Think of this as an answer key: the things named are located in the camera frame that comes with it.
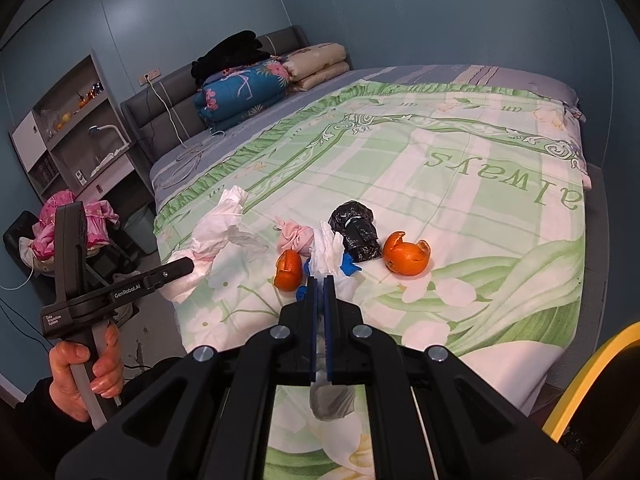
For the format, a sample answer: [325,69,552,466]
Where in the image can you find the white charging cable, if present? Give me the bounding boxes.
[147,77,227,189]

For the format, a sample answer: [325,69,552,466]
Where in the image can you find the small orange peel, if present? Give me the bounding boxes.
[273,250,305,293]

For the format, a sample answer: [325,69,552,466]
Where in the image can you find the person's left hand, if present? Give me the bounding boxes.
[48,324,125,424]

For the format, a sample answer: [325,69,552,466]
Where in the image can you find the pink bag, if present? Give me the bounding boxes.
[273,216,316,254]

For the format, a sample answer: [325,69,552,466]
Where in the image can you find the black plastic bag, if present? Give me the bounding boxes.
[328,200,380,263]

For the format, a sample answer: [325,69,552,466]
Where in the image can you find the white shelf unit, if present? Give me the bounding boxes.
[10,50,152,207]

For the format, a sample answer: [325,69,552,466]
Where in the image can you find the black bin with yellow rim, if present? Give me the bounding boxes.
[541,334,640,480]

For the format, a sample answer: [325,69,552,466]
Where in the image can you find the small shelf ornaments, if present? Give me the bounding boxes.
[75,80,107,109]

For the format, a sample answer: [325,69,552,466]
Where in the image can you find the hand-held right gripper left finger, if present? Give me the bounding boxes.
[55,276,324,480]

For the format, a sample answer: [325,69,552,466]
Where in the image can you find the white desk lamp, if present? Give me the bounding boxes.
[88,123,127,150]

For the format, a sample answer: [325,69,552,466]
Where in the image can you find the white tissue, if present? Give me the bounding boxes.
[302,220,347,282]

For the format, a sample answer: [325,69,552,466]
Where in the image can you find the cartoon printed cloth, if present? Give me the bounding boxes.
[562,102,594,192]

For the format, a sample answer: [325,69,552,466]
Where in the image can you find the bed with green floral sheet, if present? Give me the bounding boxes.
[149,64,594,480]

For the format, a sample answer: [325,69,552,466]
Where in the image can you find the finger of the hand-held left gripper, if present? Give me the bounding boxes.
[142,256,195,290]

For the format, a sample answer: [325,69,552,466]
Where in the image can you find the small green waste bin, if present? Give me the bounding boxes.
[122,205,157,254]

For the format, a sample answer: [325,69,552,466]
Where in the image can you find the black chair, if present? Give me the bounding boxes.
[2,209,142,292]

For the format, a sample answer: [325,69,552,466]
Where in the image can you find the beige folded quilt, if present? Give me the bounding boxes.
[284,42,351,92]

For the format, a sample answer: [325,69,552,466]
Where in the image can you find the bag of fruit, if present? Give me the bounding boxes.
[42,107,77,134]

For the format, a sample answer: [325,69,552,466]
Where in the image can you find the black clothing pile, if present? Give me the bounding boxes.
[190,30,274,84]

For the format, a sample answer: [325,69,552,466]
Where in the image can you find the pink clothing heap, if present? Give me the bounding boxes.
[32,188,122,262]

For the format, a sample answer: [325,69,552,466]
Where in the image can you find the large orange peel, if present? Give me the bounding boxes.
[382,231,432,277]

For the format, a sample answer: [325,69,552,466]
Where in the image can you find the blue floral folded quilt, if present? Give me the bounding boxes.
[194,58,292,134]

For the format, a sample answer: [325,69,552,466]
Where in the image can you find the person's left forearm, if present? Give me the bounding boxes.
[11,385,98,480]

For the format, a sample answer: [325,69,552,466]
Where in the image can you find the grey padded headboard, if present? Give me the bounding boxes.
[120,25,309,159]

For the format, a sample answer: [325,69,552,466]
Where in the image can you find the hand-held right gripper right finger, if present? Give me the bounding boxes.
[324,276,583,480]

